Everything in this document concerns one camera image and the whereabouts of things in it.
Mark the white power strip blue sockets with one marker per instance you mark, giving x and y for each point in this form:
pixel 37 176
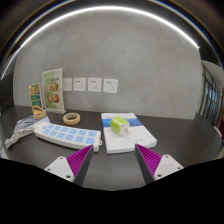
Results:
pixel 66 134

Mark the white book with blue band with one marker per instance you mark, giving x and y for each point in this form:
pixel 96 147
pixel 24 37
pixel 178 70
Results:
pixel 130 143

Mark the glass partition with dark frames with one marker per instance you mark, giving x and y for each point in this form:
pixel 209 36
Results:
pixel 210 96

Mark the small green yellow sign stand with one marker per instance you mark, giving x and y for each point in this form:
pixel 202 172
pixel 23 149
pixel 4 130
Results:
pixel 35 95

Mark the large green menu sign stand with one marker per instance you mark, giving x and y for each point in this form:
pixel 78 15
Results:
pixel 52 90

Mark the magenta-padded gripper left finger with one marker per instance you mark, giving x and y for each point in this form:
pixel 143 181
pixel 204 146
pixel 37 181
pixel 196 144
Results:
pixel 66 165

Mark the blue white patterned cloth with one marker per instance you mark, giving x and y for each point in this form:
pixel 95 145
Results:
pixel 28 123

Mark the yellow tape roll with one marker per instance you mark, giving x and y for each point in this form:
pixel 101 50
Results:
pixel 39 113

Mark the green and white charger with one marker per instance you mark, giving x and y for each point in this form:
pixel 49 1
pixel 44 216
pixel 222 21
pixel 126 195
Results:
pixel 119 125

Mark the white wall switch plate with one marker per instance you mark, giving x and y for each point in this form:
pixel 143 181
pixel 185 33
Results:
pixel 67 84

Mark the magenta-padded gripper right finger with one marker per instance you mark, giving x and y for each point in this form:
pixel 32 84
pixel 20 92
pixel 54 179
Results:
pixel 160 165

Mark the beige tape roll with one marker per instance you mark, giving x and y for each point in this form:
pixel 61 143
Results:
pixel 71 119

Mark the long ceiling light strip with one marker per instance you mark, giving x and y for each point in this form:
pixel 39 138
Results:
pixel 100 8

